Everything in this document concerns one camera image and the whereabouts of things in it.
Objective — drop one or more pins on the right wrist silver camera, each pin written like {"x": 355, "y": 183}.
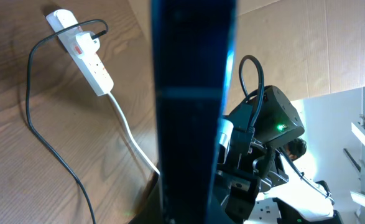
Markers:
{"x": 226, "y": 130}

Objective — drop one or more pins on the Samsung Galaxy smartphone blue screen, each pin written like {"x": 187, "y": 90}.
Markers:
{"x": 191, "y": 112}

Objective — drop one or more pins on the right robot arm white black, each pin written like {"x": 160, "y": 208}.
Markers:
{"x": 300, "y": 200}

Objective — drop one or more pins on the white power strip red switches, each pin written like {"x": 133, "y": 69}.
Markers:
{"x": 91, "y": 66}

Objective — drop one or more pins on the brown cardboard panel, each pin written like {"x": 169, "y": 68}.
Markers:
{"x": 306, "y": 48}

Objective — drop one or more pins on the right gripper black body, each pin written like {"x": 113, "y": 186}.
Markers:
{"x": 251, "y": 167}

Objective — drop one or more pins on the person with dark hair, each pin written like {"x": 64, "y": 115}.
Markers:
{"x": 296, "y": 149}

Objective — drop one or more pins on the white USB charger plug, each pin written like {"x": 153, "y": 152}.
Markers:
{"x": 86, "y": 44}

